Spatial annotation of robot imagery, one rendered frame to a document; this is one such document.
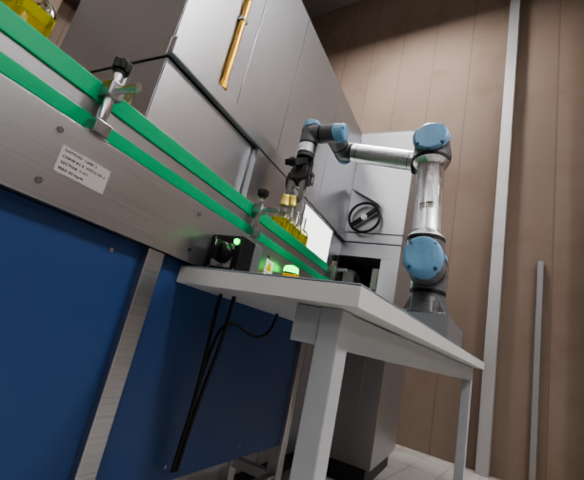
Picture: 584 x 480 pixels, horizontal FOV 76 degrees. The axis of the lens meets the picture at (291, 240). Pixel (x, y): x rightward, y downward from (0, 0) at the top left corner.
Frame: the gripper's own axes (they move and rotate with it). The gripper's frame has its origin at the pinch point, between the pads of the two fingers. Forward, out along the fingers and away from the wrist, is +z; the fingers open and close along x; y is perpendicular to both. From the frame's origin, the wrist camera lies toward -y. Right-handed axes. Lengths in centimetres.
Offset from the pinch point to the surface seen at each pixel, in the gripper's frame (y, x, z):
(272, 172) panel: 0.1, 12.1, -11.3
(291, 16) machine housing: -11, 15, -82
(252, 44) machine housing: -29, 15, -50
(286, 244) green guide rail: -21.7, -13.0, 24.7
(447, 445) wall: 249, -54, 106
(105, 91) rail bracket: -90, -14, 23
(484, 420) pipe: 234, -79, 79
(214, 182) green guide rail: -60, -13, 23
